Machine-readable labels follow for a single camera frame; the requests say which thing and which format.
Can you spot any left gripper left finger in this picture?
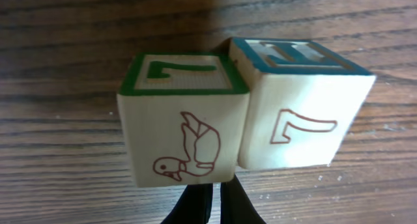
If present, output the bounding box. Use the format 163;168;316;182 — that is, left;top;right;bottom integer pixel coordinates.
161;184;213;224

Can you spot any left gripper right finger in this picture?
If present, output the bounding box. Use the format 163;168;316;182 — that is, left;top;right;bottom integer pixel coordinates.
220;176;266;224

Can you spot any green letter L block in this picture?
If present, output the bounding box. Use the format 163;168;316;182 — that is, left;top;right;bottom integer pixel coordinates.
117;53;250;188

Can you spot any small wooden picture block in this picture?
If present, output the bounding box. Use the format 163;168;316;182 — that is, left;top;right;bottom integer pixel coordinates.
229;37;376;170

